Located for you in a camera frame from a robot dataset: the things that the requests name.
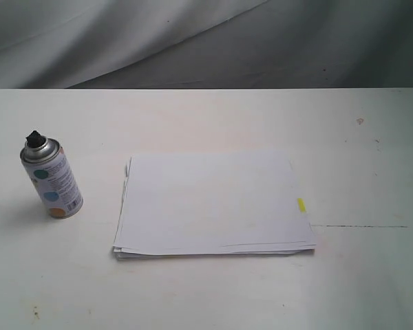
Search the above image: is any white spray paint can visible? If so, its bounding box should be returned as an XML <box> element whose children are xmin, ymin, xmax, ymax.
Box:
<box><xmin>20</xmin><ymin>131</ymin><xmax>83</xmax><ymax>219</ymax></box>

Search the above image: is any white paper stack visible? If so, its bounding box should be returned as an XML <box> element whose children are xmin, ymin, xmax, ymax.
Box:
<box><xmin>113</xmin><ymin>150</ymin><xmax>316</xmax><ymax>259</ymax></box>

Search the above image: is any yellow sticky tab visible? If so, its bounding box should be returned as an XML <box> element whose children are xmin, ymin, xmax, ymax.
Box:
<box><xmin>297</xmin><ymin>198</ymin><xmax>306</xmax><ymax>213</ymax></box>

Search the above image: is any white backdrop cloth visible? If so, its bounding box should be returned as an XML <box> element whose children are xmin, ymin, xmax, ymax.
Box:
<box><xmin>0</xmin><ymin>1</ymin><xmax>413</xmax><ymax>89</ymax></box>

